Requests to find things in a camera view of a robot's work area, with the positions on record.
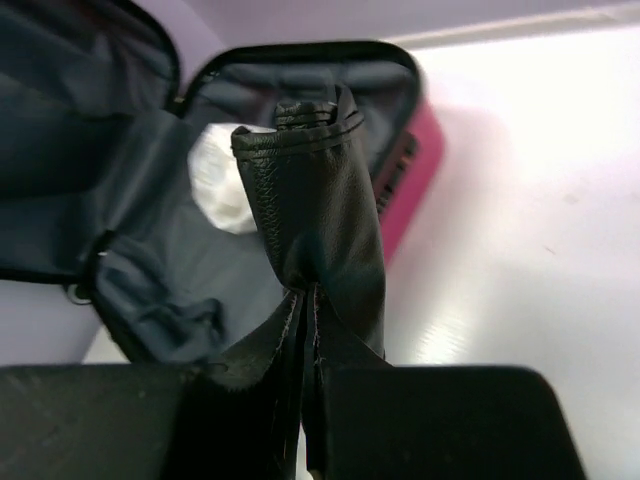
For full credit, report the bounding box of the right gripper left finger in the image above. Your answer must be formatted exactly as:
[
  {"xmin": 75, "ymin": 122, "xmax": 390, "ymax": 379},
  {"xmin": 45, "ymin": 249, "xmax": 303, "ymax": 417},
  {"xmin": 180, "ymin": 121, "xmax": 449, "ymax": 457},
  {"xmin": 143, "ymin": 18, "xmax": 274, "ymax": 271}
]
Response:
[{"xmin": 1, "ymin": 364, "xmax": 211, "ymax": 479}]

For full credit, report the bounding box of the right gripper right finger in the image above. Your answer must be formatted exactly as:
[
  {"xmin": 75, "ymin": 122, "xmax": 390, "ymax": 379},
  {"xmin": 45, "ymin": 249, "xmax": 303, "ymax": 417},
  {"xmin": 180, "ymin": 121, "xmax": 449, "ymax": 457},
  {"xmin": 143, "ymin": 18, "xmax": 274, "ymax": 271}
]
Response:
[{"xmin": 325, "ymin": 366, "xmax": 585, "ymax": 479}]

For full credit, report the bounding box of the white cloth bundle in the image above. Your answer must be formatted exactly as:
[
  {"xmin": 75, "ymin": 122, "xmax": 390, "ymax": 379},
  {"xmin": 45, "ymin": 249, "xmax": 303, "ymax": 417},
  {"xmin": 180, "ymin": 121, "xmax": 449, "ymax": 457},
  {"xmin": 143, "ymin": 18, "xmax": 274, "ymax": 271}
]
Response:
[{"xmin": 187, "ymin": 123, "xmax": 274, "ymax": 235}]

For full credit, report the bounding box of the black leather pouch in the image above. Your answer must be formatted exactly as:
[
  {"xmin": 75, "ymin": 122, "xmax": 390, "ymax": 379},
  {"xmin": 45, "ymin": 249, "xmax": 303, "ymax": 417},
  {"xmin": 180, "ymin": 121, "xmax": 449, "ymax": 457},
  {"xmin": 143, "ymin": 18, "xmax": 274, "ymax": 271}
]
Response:
[{"xmin": 162, "ymin": 84, "xmax": 388, "ymax": 479}]

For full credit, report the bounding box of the pink teal kids suitcase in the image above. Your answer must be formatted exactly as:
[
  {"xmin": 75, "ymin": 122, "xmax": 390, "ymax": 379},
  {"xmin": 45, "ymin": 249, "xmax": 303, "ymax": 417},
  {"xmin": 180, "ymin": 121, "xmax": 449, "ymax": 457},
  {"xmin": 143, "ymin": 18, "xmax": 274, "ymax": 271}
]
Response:
[{"xmin": 1, "ymin": 1, "xmax": 444, "ymax": 364}]

